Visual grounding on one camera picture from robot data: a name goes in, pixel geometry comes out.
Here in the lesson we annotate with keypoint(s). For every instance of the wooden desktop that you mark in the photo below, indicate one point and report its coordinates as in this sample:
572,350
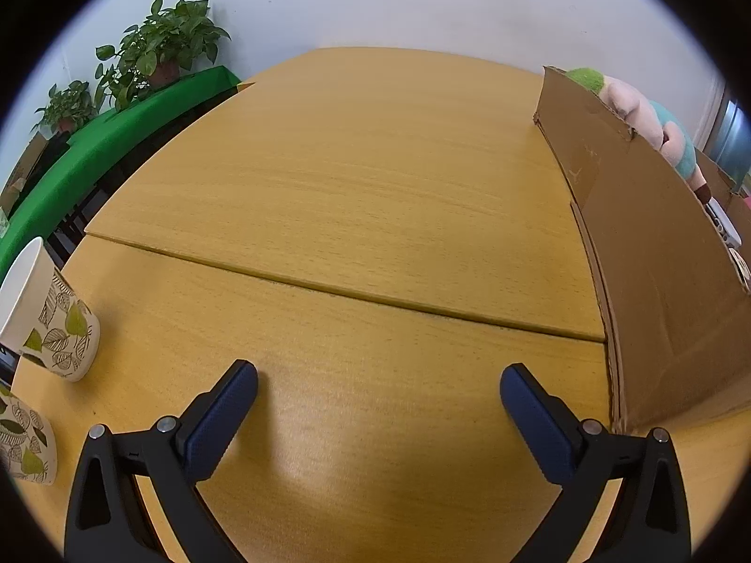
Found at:
352,187

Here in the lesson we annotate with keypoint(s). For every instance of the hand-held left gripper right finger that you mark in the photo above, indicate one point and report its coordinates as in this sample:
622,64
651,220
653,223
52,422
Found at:
537,422

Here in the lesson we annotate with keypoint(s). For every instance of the small brown cardboard box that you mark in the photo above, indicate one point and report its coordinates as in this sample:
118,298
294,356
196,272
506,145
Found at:
26,164

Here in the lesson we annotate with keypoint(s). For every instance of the black chair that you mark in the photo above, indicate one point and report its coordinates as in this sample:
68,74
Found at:
76,217

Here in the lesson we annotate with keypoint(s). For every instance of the white device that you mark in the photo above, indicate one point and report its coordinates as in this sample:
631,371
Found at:
723,224

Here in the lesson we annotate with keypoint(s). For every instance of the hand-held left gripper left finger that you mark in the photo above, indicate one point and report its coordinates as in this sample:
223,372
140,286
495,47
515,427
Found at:
223,422

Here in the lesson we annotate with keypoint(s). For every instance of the green-haired pink plush toy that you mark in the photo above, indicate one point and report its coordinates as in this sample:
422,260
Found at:
633,108

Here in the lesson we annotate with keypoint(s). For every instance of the large potted green plant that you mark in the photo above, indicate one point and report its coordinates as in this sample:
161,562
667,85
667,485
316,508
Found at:
158,41

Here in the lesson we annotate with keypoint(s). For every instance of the leaf-print paper cup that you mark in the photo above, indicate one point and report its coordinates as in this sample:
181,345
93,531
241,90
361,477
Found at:
23,440
64,334

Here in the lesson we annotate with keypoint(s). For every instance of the small potted green plant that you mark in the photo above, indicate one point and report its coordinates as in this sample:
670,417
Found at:
70,107

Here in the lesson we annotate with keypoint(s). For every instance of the grey metal door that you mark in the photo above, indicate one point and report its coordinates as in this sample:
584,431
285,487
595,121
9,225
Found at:
733,135

